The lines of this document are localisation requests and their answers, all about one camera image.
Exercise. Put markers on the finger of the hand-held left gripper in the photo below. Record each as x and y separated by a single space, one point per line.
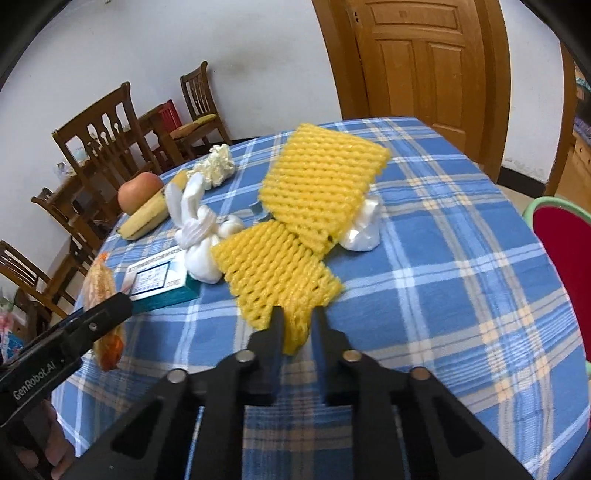
99 318

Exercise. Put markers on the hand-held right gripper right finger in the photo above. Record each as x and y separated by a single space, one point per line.
322 341

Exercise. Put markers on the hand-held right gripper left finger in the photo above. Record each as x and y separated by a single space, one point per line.
276 341

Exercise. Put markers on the clear packet with orange contents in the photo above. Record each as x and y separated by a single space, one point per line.
102 286

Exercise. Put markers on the teal and white carton box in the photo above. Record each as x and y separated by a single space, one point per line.
154 281

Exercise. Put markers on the small yellow foam fruit net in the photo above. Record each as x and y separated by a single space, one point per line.
272 272

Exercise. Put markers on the translucent white plastic bag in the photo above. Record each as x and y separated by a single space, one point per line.
362 230

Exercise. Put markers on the large yellow foam fruit net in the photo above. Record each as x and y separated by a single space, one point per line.
318 180

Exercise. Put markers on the red bin with green rim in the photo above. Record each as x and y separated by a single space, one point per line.
568 267

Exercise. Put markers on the person's left hand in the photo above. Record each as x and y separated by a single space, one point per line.
57 447

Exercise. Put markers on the colourful cartons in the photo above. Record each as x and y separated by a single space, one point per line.
8 323

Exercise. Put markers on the yellow banana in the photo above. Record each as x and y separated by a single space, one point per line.
141 221

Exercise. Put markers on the knotted white plastic bag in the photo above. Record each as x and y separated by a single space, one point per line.
198 258

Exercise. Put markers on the red apple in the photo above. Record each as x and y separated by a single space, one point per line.
138 193

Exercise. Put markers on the blue plaid tablecloth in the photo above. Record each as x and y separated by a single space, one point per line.
438 277

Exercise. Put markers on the crumpled cream paper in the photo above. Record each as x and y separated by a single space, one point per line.
216 164

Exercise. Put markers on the tall-backed wooden chair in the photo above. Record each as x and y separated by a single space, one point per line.
99 120

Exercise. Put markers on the red box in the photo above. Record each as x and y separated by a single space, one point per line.
171 115

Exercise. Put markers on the wooden chair with yellow cushion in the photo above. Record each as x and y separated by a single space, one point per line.
196 124

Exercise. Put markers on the wooden panel door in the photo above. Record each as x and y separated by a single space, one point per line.
415 69

